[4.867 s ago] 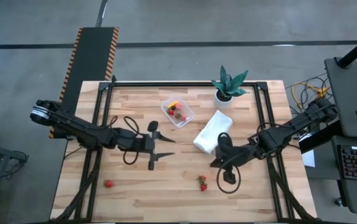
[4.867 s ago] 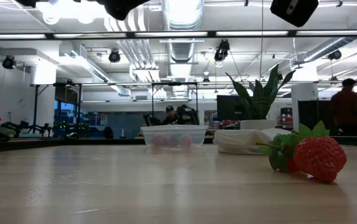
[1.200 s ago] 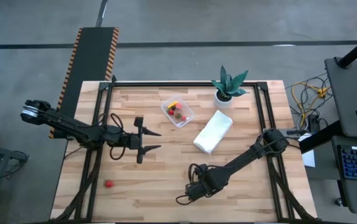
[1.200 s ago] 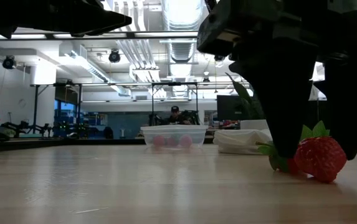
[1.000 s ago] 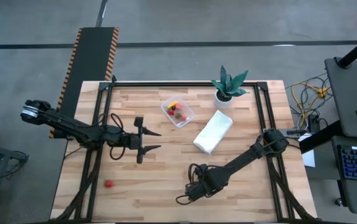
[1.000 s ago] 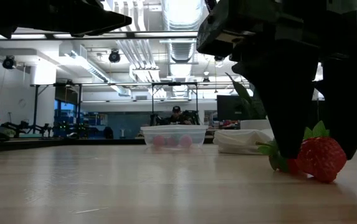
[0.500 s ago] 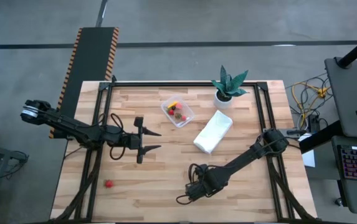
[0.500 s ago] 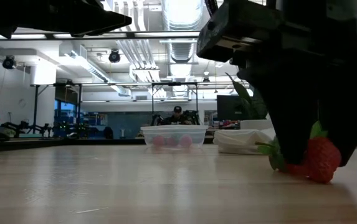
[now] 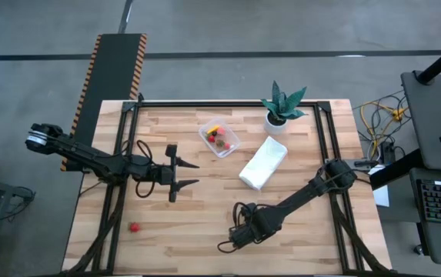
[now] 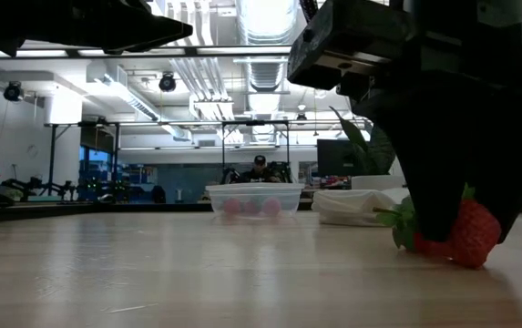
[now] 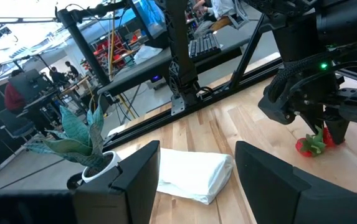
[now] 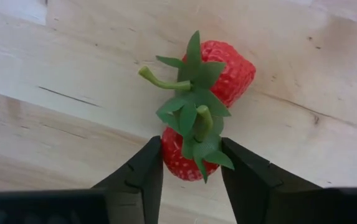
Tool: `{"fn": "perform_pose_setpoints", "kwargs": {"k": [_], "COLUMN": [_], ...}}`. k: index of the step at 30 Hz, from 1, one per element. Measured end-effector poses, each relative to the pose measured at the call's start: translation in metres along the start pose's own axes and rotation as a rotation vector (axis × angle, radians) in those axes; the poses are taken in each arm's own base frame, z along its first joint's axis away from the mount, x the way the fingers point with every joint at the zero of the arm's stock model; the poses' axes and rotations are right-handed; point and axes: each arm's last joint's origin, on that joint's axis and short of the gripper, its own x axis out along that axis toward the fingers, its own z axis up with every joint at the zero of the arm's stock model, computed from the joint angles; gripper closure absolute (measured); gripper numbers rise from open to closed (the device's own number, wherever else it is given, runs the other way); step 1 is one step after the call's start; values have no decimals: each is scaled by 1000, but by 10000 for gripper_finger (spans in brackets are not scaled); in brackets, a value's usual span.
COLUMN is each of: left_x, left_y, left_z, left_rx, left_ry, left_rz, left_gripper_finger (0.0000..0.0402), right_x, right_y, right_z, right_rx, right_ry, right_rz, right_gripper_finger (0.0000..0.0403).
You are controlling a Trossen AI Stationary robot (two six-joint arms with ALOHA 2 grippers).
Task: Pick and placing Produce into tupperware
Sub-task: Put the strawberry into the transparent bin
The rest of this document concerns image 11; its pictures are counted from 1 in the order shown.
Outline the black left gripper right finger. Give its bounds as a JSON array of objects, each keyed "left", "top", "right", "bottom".
[{"left": 234, "top": 140, "right": 357, "bottom": 224}]

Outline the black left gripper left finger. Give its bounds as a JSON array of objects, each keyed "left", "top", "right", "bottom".
[{"left": 72, "top": 139, "right": 161, "bottom": 224}]

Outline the blue lit screen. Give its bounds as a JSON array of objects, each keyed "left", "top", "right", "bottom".
[{"left": 131, "top": 0, "right": 169, "bottom": 40}]

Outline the person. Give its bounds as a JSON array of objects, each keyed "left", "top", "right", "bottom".
[
  {"left": 49, "top": 66, "right": 69, "bottom": 86},
  {"left": 193, "top": 0, "right": 247, "bottom": 38},
  {"left": 4, "top": 70, "right": 54, "bottom": 138},
  {"left": 64, "top": 60, "right": 81, "bottom": 78}
]

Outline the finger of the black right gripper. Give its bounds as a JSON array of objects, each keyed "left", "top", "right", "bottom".
[
  {"left": 302, "top": 105, "right": 326, "bottom": 135},
  {"left": 323, "top": 116, "right": 351, "bottom": 146}
]

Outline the black table edge rail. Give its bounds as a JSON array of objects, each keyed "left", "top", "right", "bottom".
[{"left": 103, "top": 57, "right": 283, "bottom": 152}]

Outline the black corner bracket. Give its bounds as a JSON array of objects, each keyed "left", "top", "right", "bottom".
[{"left": 67, "top": 172, "right": 84, "bottom": 190}]

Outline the white folded cloth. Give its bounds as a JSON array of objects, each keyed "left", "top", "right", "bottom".
[{"left": 156, "top": 147, "right": 234, "bottom": 205}]

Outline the yellow pole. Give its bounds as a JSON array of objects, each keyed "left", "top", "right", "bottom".
[{"left": 108, "top": 0, "right": 118, "bottom": 72}]

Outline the black diagonal strut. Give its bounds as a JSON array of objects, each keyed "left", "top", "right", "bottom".
[{"left": 227, "top": 14, "right": 268, "bottom": 91}]

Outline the dark monitor on desk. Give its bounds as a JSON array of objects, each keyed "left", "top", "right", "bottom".
[{"left": 8, "top": 68, "right": 51, "bottom": 102}]

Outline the black keyboard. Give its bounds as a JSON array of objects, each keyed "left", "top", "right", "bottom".
[{"left": 188, "top": 32, "right": 222, "bottom": 60}]

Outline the grey office chair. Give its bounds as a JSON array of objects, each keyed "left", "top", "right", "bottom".
[{"left": 0, "top": 108, "right": 37, "bottom": 142}]

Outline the white plant pot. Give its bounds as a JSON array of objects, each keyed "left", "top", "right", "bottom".
[{"left": 81, "top": 151, "right": 122, "bottom": 184}]

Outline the silver mounting bracket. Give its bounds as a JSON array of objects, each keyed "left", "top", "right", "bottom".
[{"left": 170, "top": 93, "right": 186, "bottom": 116}]

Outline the black braided cable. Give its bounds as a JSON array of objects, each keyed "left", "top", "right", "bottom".
[{"left": 267, "top": 55, "right": 335, "bottom": 103}]

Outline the white crumpled cloth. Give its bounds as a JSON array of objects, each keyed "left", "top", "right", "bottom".
[{"left": 133, "top": 45, "right": 163, "bottom": 65}]

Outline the computer with purple light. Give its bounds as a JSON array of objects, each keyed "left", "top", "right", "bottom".
[{"left": 149, "top": 74, "right": 166, "bottom": 91}]

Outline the black pole frame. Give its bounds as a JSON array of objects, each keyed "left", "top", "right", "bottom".
[{"left": 55, "top": 0, "right": 129, "bottom": 86}]

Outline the shelf with red bins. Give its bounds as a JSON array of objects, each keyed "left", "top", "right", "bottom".
[{"left": 92, "top": 34, "right": 135, "bottom": 71}]

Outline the large red strawberry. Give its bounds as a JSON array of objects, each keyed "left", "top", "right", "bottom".
[{"left": 322, "top": 126, "right": 346, "bottom": 149}]

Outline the green snake plant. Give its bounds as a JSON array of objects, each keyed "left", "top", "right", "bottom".
[{"left": 25, "top": 96, "right": 117, "bottom": 170}]

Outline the black rig post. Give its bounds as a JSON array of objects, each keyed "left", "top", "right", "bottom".
[{"left": 164, "top": 0, "right": 201, "bottom": 108}]

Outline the red strawberry with stem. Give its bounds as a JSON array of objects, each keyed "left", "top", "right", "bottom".
[{"left": 295, "top": 126, "right": 327, "bottom": 158}]

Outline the grey desk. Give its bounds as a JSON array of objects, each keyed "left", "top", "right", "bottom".
[{"left": 97, "top": 24, "right": 252, "bottom": 97}]

